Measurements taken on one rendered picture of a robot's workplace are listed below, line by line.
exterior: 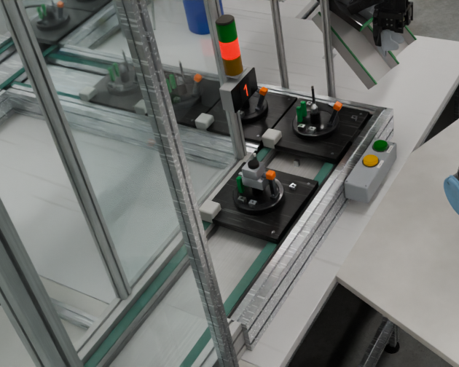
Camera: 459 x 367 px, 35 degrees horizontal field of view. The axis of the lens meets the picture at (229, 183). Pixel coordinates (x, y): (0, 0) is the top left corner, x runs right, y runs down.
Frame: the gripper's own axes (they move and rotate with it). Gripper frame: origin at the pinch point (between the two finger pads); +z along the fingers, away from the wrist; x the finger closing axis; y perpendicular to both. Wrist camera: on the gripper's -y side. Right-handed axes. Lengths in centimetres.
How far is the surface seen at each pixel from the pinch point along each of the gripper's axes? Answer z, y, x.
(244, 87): 1.5, -29.1, -24.3
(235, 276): 32, -15, -62
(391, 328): 106, 5, -9
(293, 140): 26.3, -22.8, -13.2
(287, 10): 37, -73, 75
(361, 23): 3.6, -14.2, 18.1
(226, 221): 26, -24, -50
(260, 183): 18.1, -17.1, -41.2
